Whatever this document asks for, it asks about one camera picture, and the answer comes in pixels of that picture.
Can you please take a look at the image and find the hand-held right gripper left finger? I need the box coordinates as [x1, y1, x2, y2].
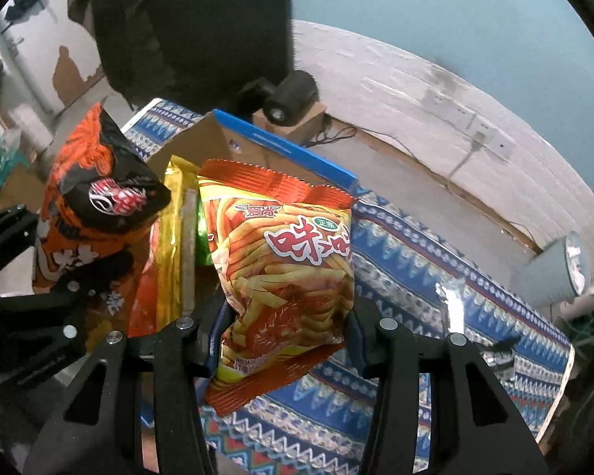
[22, 301, 234, 475]

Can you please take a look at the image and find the black floor cable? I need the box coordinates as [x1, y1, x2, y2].
[307, 123, 364, 148]

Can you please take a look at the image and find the dark cloth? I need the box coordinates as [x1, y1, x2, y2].
[69, 0, 298, 110]

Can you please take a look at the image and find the blue cardboard box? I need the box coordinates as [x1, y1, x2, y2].
[146, 109, 360, 209]

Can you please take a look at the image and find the orange white snack packet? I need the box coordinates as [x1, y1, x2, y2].
[126, 222, 179, 338]

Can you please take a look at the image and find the small brown cardboard box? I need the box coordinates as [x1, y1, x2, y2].
[251, 101, 328, 145]

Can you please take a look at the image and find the grey plug cable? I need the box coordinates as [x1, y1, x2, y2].
[445, 133, 487, 185]

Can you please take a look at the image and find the dark umbrella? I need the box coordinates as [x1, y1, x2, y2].
[2, 0, 49, 24]

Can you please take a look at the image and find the blue patterned tablecloth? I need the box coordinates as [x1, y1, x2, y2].
[121, 99, 575, 475]

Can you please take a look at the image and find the orange black snack bag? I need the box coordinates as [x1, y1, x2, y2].
[32, 101, 172, 317]

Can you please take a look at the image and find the black camera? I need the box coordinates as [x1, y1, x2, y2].
[238, 70, 320, 127]

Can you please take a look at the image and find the white wall socket row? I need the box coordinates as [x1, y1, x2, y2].
[420, 86, 519, 160]

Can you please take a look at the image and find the black snack packet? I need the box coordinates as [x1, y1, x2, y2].
[478, 334, 523, 371]

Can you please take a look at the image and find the white pipe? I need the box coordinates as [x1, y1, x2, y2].
[554, 279, 594, 323]

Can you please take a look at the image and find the teal plastic bag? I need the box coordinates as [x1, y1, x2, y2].
[0, 129, 31, 205]

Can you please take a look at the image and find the yellow gold snack packet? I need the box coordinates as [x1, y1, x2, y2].
[151, 155, 215, 333]

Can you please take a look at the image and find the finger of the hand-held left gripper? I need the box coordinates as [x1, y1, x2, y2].
[0, 204, 41, 283]
[0, 251, 135, 340]

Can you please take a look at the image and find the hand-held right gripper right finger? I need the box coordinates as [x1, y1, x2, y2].
[344, 301, 550, 475]

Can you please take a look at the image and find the silver foil wrapper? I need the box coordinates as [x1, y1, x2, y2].
[436, 278, 469, 333]

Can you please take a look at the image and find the light blue trash bin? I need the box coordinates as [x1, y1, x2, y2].
[516, 230, 593, 308]

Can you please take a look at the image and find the green snack packet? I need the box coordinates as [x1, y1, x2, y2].
[195, 218, 215, 266]

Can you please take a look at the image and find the red orange snack bag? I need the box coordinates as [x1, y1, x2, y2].
[195, 158, 360, 416]

